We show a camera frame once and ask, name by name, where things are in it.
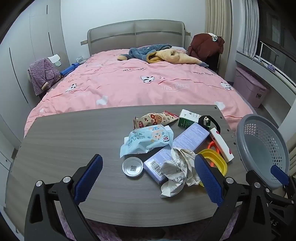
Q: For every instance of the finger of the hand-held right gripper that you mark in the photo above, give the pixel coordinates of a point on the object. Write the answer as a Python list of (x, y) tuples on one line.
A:
[(281, 197), (278, 173)]

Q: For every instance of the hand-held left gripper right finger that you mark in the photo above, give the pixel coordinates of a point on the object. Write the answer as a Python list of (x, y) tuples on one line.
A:
[(208, 180)]

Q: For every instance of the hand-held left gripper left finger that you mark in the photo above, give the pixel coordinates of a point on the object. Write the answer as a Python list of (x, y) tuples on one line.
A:
[(89, 178)]

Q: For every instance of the yellow plastic container lid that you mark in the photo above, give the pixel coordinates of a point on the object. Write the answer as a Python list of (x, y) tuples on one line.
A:
[(222, 163)]

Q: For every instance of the written paper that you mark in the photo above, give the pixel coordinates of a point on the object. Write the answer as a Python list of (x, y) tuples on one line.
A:
[(175, 171)]

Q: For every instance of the white box with red marks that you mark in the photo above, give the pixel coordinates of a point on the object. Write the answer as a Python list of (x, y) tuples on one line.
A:
[(222, 144)]

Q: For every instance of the grey perforated plastic basket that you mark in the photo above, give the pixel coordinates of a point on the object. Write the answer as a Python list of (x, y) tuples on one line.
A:
[(259, 139)]

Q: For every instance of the round metal lid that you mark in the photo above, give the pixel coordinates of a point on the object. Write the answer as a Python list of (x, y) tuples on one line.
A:
[(133, 166)]

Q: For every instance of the purple toothpaste box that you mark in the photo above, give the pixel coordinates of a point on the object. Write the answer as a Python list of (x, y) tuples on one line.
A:
[(185, 139)]

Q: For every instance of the orange plastic scissors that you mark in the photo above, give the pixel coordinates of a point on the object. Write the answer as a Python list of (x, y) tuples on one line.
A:
[(211, 146)]

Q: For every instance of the green white milk carton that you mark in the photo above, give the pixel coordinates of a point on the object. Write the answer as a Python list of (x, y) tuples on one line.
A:
[(188, 118)]

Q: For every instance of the light blue wipes packet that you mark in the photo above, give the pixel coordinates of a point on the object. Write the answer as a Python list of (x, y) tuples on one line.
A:
[(148, 139)]

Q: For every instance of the cream red snack packet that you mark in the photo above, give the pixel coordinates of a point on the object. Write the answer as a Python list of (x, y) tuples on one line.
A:
[(152, 119)]

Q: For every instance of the pink storage box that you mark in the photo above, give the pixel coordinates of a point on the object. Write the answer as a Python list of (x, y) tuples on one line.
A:
[(249, 85)]

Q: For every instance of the pink bed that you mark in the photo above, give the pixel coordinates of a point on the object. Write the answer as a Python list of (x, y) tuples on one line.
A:
[(127, 85)]

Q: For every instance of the small purple sill item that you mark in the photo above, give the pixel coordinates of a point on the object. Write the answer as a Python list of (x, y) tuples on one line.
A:
[(271, 67)]

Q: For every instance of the blue plastic toy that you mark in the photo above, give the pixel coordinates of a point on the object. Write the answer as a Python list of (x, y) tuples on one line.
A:
[(69, 69)]

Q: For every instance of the purple plush robe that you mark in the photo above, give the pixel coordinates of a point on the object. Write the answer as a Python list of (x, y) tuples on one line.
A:
[(42, 74)]

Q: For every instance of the black chair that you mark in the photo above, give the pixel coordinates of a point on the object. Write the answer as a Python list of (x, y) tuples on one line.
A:
[(212, 63)]

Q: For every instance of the small white cloth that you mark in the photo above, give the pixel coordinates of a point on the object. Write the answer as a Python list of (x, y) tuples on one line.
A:
[(54, 59)]

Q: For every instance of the white thin rod stand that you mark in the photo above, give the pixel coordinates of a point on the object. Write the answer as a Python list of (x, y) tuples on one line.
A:
[(261, 49)]

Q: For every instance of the blue and yellow clothes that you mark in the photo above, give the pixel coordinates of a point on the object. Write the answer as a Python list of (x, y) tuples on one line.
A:
[(175, 58)]

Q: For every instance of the brown jacket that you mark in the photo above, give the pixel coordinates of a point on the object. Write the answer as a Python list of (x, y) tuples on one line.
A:
[(203, 45)]

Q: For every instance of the blue plush robe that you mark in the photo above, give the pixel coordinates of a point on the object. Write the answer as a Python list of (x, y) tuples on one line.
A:
[(141, 52)]

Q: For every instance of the white wardrobe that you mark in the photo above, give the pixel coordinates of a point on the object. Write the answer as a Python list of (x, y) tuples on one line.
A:
[(27, 46)]

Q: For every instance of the dark window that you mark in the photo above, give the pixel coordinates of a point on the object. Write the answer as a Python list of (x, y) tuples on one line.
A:
[(277, 23)]

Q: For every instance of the grey padded bed headboard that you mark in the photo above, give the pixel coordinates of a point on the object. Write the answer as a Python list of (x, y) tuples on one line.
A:
[(136, 34)]

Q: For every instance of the cream window curtain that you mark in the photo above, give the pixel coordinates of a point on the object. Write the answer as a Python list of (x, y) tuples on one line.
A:
[(222, 18)]

